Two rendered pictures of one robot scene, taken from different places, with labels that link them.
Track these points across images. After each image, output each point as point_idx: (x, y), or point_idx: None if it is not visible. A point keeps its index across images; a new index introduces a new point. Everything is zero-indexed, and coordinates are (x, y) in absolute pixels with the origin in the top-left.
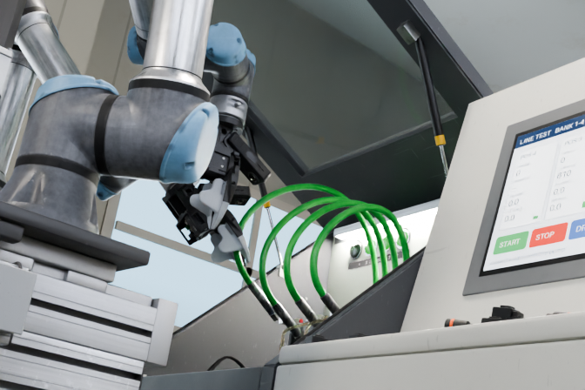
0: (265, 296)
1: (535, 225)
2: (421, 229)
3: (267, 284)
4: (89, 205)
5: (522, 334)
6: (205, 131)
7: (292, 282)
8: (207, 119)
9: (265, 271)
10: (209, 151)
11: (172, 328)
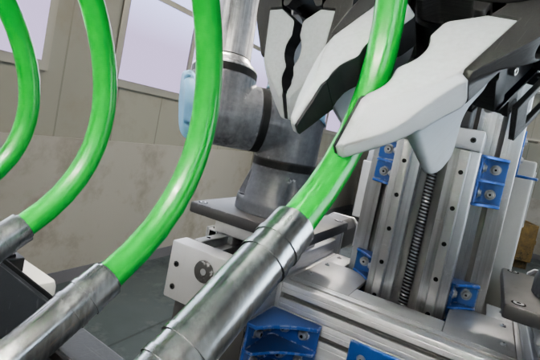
0: (206, 284)
1: None
2: None
3: (157, 203)
4: (244, 179)
5: None
6: (179, 100)
7: (61, 177)
8: (179, 92)
9: (180, 160)
10: (182, 104)
11: (169, 262)
